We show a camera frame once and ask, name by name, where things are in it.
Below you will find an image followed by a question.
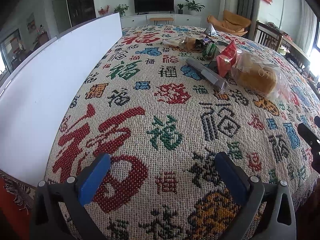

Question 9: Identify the dark wooden chair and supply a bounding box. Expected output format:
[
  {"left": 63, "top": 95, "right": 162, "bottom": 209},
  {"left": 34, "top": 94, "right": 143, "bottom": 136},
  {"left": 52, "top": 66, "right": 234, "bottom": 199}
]
[{"left": 254, "top": 21, "right": 283, "bottom": 52}]

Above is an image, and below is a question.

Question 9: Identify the red snack packet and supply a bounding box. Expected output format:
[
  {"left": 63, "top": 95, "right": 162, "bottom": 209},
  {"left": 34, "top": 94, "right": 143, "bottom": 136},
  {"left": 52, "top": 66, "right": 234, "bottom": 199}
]
[{"left": 216, "top": 41, "right": 242, "bottom": 77}]

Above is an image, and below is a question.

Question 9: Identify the silver white snack bag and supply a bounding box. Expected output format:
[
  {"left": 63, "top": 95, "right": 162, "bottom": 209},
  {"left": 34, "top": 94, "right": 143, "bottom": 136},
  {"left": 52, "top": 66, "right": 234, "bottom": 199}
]
[{"left": 203, "top": 23, "right": 218, "bottom": 36}]

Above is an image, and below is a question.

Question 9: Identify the wooden bench stool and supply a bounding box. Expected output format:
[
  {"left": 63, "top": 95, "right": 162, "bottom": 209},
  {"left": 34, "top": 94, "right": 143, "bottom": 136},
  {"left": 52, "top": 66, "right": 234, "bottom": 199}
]
[{"left": 149, "top": 17, "right": 174, "bottom": 25}]

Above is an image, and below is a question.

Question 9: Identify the dark tall cabinet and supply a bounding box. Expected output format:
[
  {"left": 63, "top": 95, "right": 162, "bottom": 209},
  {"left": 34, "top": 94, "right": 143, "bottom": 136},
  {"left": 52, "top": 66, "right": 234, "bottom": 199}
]
[{"left": 66, "top": 0, "right": 96, "bottom": 27}]

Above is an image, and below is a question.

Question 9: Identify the white storage box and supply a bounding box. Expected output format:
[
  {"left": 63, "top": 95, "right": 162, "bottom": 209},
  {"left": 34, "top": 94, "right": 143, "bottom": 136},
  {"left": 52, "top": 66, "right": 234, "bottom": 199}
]
[{"left": 0, "top": 14, "right": 122, "bottom": 187}]

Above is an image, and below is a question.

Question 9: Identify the patterned woven table cloth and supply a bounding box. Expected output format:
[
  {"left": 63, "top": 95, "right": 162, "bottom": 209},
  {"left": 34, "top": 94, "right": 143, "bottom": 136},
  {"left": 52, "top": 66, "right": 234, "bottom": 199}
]
[{"left": 45, "top": 25, "right": 319, "bottom": 239}]

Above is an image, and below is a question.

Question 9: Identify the pastry in clear wrapper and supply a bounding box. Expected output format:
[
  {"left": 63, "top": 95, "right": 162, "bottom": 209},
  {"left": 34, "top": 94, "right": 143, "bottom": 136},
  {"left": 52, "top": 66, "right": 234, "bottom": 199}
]
[{"left": 163, "top": 36, "right": 196, "bottom": 50}]

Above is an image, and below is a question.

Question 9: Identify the bread in clear bag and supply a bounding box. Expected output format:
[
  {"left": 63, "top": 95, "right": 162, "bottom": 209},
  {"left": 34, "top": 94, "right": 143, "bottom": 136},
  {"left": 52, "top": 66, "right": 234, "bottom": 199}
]
[{"left": 231, "top": 52, "right": 290, "bottom": 101}]

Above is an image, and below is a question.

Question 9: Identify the green plant left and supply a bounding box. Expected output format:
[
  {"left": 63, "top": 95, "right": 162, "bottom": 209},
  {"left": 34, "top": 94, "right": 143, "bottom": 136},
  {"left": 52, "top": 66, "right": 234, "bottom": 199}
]
[{"left": 114, "top": 4, "right": 129, "bottom": 17}]

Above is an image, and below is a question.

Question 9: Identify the small potted plant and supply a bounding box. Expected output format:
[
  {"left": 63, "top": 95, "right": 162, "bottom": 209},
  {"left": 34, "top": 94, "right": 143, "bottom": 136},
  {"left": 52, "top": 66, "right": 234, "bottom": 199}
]
[{"left": 177, "top": 3, "right": 184, "bottom": 14}]

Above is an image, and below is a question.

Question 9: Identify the dark chocolate snack packet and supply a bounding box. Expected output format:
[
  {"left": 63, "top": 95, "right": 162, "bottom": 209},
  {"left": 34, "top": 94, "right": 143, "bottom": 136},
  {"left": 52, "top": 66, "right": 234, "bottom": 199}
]
[{"left": 195, "top": 37, "right": 212, "bottom": 49}]

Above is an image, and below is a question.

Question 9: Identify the long grey snack bar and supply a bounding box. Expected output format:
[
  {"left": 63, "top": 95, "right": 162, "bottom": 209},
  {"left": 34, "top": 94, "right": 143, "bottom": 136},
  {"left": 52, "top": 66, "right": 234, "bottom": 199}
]
[{"left": 186, "top": 57, "right": 229, "bottom": 93}]

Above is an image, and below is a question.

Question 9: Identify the black television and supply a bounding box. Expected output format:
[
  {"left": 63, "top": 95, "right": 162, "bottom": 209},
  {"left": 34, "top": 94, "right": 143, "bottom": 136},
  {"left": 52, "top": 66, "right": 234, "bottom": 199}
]
[{"left": 134, "top": 0, "right": 174, "bottom": 14}]

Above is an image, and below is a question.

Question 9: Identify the red flower decoration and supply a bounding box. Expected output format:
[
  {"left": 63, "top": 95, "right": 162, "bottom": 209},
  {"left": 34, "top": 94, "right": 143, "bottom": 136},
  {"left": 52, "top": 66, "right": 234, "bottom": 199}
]
[{"left": 98, "top": 5, "right": 110, "bottom": 17}]

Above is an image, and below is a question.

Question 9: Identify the orange lounge chair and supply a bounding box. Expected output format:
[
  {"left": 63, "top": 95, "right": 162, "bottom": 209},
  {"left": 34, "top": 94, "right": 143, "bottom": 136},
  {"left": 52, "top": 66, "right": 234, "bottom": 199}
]
[{"left": 207, "top": 10, "right": 251, "bottom": 36}]

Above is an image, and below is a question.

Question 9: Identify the green potted plant right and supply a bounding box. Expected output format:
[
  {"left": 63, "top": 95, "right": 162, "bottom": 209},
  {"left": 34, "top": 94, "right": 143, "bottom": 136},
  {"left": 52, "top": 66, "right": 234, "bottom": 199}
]
[{"left": 184, "top": 0, "right": 205, "bottom": 15}]

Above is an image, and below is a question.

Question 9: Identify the white tv cabinet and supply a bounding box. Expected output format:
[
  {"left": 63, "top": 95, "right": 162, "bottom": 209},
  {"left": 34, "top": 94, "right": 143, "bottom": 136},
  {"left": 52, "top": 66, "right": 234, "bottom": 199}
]
[{"left": 120, "top": 14, "right": 202, "bottom": 28}]

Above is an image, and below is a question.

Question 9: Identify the green snack packet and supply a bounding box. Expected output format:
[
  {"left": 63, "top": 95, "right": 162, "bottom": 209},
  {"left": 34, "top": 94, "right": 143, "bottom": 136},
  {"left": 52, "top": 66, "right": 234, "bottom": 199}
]
[{"left": 202, "top": 42, "right": 219, "bottom": 60}]

